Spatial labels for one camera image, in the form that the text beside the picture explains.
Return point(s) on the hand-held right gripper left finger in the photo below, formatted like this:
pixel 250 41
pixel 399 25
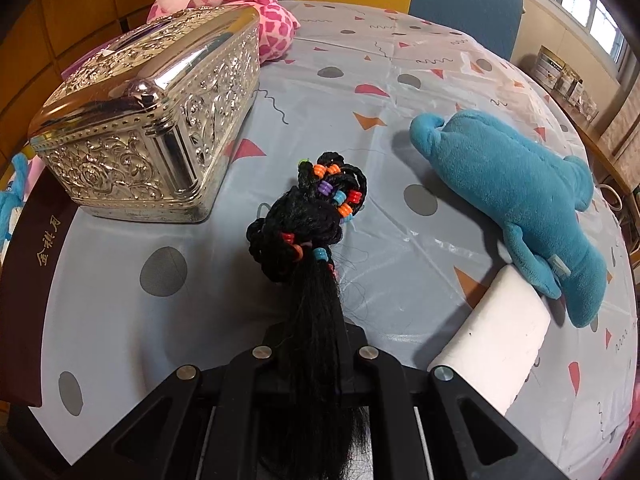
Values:
pixel 250 375

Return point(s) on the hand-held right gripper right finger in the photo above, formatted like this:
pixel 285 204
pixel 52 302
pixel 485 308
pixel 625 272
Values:
pixel 380 370

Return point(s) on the black beaded braided wig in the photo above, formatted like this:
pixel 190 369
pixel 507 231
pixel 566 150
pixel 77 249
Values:
pixel 310 300

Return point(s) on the patterned light blue tablecloth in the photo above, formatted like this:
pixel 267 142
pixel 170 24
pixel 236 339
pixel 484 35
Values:
pixel 200 270

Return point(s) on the white foam roll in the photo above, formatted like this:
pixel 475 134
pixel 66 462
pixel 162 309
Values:
pixel 500 325

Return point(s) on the blue plush dolphin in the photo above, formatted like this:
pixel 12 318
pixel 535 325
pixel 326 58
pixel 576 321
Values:
pixel 505 185

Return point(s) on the maroon box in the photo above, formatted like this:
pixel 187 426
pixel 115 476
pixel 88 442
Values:
pixel 30 285

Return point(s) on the ornate silver metal tissue box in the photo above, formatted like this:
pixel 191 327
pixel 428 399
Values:
pixel 140 125

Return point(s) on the blue and pink plush toy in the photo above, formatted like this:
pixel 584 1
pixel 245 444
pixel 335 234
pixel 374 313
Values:
pixel 10 200

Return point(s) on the wooden side desk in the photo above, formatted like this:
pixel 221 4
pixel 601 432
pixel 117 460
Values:
pixel 590 135

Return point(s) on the clear plastic container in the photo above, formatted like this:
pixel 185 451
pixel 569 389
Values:
pixel 587 105

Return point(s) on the small cardboard box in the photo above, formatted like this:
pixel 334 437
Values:
pixel 569 85

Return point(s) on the patterned beige curtain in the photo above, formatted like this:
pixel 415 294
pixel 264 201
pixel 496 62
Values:
pixel 625 125

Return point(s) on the pink heart-print plush toy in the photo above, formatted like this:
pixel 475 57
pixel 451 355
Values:
pixel 275 25

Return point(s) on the blue chair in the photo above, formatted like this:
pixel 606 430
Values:
pixel 460 5

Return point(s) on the wooden cabinet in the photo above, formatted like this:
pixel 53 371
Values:
pixel 75 10

